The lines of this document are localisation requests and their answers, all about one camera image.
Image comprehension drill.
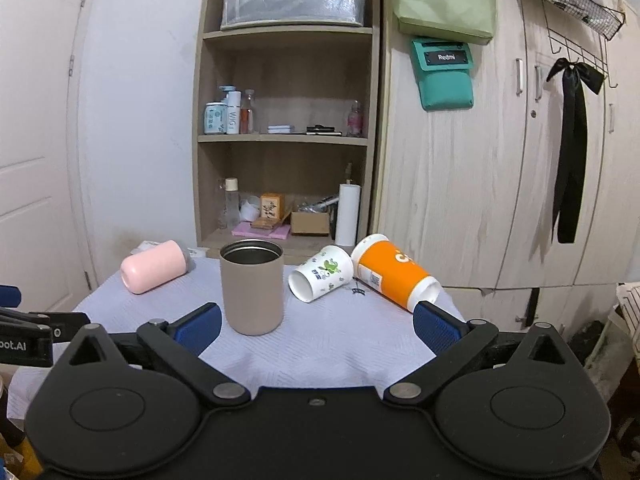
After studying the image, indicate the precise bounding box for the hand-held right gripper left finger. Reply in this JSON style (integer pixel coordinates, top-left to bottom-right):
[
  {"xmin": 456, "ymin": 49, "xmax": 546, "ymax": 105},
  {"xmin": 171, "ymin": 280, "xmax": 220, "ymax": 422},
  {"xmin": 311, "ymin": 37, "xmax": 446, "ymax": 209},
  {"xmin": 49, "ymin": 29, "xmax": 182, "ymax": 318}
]
[{"xmin": 65, "ymin": 302, "xmax": 252, "ymax": 407}]

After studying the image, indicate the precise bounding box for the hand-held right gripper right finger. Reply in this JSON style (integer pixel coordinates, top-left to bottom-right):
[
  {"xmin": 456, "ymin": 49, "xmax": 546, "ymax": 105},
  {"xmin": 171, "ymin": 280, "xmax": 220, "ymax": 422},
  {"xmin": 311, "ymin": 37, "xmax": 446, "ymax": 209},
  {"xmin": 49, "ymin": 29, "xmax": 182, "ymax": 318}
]
[{"xmin": 382, "ymin": 300, "xmax": 577, "ymax": 408}]

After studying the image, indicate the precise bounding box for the orange paper cup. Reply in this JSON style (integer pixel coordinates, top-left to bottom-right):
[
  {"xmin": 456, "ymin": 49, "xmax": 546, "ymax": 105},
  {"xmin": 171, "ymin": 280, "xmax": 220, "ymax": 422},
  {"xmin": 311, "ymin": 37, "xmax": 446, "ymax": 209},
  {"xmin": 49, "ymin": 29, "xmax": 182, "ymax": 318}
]
[{"xmin": 351, "ymin": 233, "xmax": 443, "ymax": 314}]

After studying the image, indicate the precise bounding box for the beige metal-lined cup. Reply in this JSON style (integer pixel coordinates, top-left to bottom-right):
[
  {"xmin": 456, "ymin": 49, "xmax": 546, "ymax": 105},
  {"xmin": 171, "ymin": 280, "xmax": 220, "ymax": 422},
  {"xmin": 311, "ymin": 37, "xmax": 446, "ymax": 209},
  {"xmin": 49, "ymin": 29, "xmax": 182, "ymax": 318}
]
[{"xmin": 219, "ymin": 239, "xmax": 286, "ymax": 337}]

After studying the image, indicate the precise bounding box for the pink cup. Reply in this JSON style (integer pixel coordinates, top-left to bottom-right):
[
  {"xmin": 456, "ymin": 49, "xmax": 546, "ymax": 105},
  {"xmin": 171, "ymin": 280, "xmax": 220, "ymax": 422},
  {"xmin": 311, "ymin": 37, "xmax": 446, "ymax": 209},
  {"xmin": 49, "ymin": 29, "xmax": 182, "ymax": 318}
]
[{"xmin": 121, "ymin": 240, "xmax": 190, "ymax": 295}]

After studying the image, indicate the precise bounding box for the white green-print paper cup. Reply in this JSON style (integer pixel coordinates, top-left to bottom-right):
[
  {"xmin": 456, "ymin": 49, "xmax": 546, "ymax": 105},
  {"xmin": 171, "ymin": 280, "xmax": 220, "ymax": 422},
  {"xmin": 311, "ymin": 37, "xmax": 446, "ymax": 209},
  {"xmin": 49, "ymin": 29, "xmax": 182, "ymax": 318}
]
[{"xmin": 288, "ymin": 245, "xmax": 355, "ymax": 304}]

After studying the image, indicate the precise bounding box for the flat pink box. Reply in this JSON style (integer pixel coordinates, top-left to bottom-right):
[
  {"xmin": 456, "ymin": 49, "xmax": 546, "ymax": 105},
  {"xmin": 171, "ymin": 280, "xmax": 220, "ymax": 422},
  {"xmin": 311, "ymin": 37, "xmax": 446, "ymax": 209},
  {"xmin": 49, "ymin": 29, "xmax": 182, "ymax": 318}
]
[{"xmin": 231, "ymin": 221, "xmax": 292, "ymax": 241}]

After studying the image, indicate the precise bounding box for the pale lavender table cloth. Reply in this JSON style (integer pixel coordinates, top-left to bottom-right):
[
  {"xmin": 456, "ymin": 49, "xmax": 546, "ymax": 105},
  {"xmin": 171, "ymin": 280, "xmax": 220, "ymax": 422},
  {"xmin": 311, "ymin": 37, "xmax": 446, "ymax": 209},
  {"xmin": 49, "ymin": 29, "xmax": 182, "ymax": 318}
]
[{"xmin": 7, "ymin": 247, "xmax": 468, "ymax": 421}]

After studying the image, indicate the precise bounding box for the glass bottle with cork cap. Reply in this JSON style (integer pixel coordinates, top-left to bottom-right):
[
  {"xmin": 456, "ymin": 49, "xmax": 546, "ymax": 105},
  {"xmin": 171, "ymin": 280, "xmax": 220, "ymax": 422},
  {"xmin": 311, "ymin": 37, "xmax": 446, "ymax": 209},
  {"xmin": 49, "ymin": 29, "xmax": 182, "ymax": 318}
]
[{"xmin": 223, "ymin": 177, "xmax": 240, "ymax": 231}]

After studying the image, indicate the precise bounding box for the white door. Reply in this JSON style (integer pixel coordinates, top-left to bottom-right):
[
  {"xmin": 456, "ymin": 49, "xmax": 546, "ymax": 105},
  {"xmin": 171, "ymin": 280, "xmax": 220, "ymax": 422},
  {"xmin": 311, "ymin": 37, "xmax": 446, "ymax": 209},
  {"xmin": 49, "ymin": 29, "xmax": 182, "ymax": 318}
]
[{"xmin": 0, "ymin": 0, "xmax": 101, "ymax": 311}]

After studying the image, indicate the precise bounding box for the orange box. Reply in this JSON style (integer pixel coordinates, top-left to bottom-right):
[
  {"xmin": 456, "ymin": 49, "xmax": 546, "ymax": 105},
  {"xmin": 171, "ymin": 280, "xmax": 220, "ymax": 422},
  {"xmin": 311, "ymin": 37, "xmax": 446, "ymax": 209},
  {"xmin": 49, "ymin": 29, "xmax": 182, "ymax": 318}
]
[{"xmin": 260, "ymin": 192, "xmax": 286, "ymax": 221}]

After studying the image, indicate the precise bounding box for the wooden wardrobe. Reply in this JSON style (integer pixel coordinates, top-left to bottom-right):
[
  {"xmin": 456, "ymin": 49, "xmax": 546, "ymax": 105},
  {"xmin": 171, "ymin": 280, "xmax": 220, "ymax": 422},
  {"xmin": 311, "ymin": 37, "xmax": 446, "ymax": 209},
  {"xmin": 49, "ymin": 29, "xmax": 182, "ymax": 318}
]
[{"xmin": 372, "ymin": 0, "xmax": 640, "ymax": 333}]

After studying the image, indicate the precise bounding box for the white paper towel roll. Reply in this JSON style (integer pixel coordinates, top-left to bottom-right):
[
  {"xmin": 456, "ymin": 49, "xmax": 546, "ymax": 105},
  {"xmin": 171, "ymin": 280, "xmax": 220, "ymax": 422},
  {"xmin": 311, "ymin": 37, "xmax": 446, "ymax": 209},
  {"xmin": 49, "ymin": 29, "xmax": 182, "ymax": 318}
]
[{"xmin": 334, "ymin": 182, "xmax": 362, "ymax": 247}]

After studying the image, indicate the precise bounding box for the cardboard box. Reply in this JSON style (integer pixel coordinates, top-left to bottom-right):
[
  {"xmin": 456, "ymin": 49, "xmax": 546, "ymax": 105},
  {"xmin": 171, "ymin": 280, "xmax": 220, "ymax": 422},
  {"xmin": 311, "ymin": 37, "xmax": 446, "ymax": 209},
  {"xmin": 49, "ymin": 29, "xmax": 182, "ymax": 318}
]
[{"xmin": 290, "ymin": 210, "xmax": 332, "ymax": 237}]

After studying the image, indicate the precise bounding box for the white basket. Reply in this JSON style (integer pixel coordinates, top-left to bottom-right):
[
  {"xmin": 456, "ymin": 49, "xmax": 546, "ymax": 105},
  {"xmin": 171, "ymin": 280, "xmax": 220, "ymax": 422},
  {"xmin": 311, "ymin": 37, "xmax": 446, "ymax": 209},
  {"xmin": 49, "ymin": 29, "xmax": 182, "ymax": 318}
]
[{"xmin": 615, "ymin": 282, "xmax": 640, "ymax": 353}]

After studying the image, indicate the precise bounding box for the blue white jar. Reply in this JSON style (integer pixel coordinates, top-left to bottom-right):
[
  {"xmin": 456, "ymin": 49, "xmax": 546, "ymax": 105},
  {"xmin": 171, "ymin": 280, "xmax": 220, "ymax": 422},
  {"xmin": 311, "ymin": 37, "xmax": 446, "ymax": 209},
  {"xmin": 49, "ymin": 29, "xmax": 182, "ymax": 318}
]
[{"xmin": 204, "ymin": 102, "xmax": 227, "ymax": 135}]

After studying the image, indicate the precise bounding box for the wooden shelf unit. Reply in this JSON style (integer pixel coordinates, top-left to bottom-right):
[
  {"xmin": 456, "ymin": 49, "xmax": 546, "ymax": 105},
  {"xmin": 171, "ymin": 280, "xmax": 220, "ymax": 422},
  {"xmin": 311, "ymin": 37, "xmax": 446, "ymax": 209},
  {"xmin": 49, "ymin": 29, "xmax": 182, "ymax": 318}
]
[{"xmin": 191, "ymin": 0, "xmax": 383, "ymax": 252}]

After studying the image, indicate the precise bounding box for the black ribbon bow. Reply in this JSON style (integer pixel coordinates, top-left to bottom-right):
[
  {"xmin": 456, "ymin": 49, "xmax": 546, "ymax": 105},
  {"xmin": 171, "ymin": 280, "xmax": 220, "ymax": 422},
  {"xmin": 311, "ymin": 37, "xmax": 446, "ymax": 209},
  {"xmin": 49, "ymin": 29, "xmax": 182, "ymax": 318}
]
[{"xmin": 546, "ymin": 57, "xmax": 605, "ymax": 245}]

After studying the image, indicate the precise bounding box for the white pump bottle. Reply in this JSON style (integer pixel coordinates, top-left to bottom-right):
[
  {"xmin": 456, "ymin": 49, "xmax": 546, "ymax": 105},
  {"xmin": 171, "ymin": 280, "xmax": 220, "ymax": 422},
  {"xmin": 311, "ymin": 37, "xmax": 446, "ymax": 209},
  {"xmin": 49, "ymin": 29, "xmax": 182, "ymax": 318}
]
[{"xmin": 220, "ymin": 85, "xmax": 243, "ymax": 135}]

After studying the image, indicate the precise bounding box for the clear bottle with orange liquid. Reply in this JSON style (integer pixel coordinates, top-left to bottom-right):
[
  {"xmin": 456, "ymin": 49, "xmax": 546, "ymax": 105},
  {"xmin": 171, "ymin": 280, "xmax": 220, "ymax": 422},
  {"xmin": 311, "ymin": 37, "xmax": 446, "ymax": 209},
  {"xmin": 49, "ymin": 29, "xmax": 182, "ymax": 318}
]
[{"xmin": 240, "ymin": 89, "xmax": 257, "ymax": 134}]

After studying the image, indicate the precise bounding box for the teal bag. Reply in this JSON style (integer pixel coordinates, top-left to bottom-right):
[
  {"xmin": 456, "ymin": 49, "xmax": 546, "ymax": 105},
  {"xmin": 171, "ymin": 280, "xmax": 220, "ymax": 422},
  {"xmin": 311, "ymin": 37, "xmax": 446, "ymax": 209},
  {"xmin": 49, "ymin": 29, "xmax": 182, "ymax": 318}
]
[{"xmin": 411, "ymin": 36, "xmax": 475, "ymax": 111}]

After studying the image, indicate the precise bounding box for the light green bag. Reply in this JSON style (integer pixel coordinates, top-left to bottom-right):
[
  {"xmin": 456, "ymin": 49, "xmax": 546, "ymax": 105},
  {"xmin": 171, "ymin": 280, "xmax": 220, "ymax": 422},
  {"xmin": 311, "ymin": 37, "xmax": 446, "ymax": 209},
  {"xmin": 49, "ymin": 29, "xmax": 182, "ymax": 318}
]
[{"xmin": 390, "ymin": 0, "xmax": 497, "ymax": 46}]

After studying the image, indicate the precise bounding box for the black wire basket rack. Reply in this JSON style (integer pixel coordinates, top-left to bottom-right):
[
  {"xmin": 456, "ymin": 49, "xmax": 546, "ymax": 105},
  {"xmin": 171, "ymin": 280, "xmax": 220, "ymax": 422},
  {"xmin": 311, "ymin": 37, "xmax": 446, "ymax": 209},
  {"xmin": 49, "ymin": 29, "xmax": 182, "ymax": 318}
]
[{"xmin": 510, "ymin": 0, "xmax": 629, "ymax": 88}]

